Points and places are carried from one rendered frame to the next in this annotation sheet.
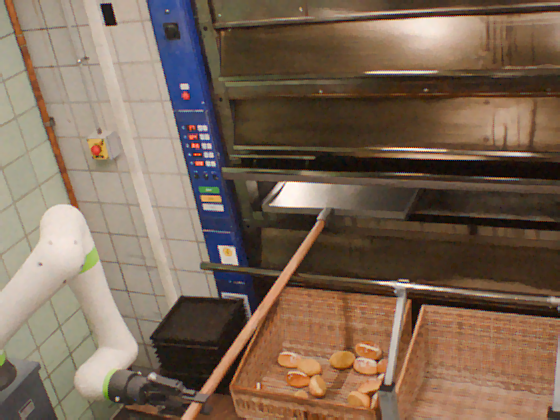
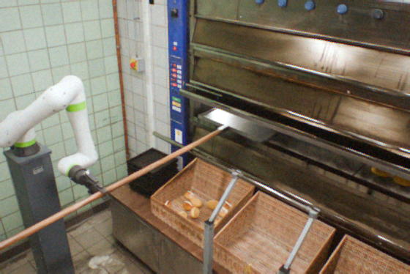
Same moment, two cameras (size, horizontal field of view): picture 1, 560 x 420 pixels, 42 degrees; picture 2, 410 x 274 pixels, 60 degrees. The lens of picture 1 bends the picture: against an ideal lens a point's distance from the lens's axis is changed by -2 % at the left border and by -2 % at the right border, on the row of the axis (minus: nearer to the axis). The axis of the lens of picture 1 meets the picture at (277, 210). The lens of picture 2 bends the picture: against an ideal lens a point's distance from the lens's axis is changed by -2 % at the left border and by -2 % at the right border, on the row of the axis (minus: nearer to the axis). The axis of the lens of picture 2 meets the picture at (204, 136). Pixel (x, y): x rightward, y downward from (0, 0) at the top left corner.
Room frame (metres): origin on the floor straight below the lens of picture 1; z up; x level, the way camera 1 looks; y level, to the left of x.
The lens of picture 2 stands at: (0.20, -0.52, 2.26)
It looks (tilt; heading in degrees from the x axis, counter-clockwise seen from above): 27 degrees down; 13
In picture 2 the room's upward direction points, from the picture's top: 1 degrees clockwise
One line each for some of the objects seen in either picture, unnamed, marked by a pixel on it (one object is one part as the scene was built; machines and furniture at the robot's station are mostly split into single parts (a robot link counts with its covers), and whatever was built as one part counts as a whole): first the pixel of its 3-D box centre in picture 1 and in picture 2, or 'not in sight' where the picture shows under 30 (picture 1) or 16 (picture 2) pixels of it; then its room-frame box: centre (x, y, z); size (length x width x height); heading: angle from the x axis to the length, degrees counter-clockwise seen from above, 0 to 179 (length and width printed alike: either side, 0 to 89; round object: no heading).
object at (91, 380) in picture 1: (99, 379); (70, 166); (1.69, 0.58, 1.18); 0.14 x 0.13 x 0.11; 60
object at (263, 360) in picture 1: (324, 358); (201, 200); (2.18, -0.06, 0.72); 0.56 x 0.49 x 0.28; 61
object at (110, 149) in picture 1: (103, 145); (137, 64); (2.82, 0.63, 1.46); 0.10 x 0.07 x 0.10; 60
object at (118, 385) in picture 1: (127, 386); (79, 173); (1.64, 0.50, 1.18); 0.12 x 0.06 x 0.09; 150
